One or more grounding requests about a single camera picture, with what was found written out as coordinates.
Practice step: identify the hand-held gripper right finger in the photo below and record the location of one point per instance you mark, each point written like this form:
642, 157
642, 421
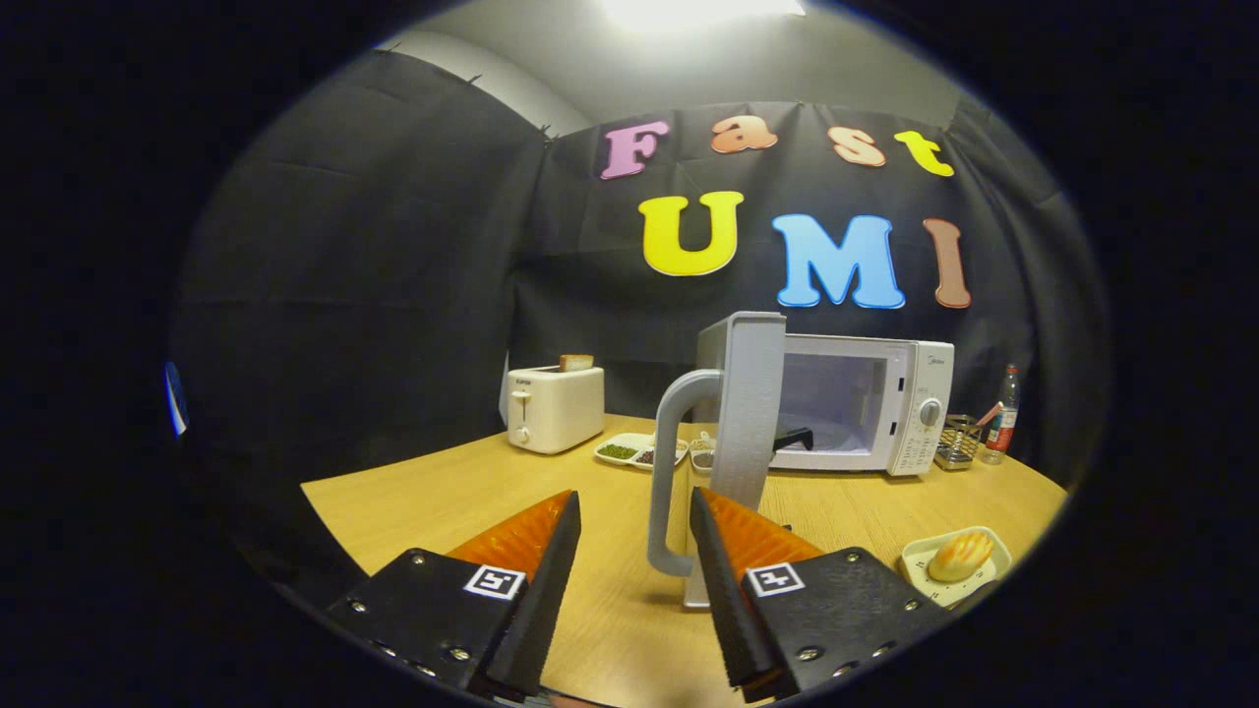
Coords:
726, 600

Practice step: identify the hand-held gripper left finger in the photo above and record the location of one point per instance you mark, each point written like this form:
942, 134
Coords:
541, 600

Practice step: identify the white microwave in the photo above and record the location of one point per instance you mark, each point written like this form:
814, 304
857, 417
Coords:
748, 393

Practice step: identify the golden bread roll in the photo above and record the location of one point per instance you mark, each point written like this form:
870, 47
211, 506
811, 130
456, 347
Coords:
959, 556

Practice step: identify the white divided dish with beans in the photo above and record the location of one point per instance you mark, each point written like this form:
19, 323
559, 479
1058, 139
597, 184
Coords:
620, 451

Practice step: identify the white toaster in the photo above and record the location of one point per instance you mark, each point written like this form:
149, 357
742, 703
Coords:
556, 408

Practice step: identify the small white plate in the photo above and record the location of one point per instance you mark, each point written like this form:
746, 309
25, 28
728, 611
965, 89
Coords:
925, 585

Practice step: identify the toast slice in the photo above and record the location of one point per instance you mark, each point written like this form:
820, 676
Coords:
576, 363

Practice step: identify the pink striped straw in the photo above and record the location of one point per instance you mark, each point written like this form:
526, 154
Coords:
987, 414

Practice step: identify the clear bottle with red label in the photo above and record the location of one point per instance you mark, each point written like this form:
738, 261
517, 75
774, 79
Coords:
1001, 423

